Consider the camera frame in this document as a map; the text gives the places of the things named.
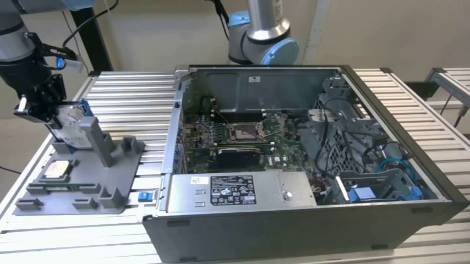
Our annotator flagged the black open PC case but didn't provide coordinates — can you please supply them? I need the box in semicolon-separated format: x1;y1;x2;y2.
141;64;470;263

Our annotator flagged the black camera cable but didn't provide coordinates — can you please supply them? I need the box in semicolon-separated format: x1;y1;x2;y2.
61;0;120;56

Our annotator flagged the CPU with silver lid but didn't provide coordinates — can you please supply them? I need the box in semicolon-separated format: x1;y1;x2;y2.
42;159;75;179

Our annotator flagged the black post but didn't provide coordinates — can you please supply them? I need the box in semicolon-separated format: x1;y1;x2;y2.
69;0;113;72

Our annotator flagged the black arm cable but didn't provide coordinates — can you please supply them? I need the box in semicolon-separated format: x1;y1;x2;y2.
208;0;232;42

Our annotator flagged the gray parts rack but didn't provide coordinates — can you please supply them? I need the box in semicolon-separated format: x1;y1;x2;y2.
12;117;145;217

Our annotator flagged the metal drive cage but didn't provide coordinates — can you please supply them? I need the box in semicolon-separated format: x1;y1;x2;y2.
296;92;392;177

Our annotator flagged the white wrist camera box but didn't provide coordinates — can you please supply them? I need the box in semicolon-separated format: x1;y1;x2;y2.
55;53;84;74

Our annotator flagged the black table bracket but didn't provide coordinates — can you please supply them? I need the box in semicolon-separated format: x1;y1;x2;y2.
406;81;439;101

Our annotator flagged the metal socket cover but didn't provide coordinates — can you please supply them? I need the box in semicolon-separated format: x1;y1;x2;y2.
256;114;291;140

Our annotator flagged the hard disk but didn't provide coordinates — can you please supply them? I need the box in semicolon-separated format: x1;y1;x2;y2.
45;99;92;153

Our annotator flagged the metal disk bay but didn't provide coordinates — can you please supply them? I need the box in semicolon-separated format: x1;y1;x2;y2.
332;168;423;205

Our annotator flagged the CPU socket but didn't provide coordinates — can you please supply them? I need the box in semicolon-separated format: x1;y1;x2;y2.
225;120;267;144

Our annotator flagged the green RAM stick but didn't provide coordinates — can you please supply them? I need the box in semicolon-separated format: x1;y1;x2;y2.
34;181;99;190

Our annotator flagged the light blue wire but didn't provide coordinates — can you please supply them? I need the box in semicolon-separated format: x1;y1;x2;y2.
378;158;416;180

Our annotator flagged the metal slat side table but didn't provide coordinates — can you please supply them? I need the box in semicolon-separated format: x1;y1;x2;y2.
423;67;470;111

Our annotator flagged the black graphics card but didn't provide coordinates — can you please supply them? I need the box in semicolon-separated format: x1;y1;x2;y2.
216;147;261;168

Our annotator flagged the green motherboard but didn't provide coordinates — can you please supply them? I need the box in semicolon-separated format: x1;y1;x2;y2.
181;109;312;175

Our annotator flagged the gray power supply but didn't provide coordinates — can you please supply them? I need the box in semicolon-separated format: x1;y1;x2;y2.
164;172;319;214

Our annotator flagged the black wire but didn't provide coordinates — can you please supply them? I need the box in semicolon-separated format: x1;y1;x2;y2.
315;98;364;177
362;139;392;177

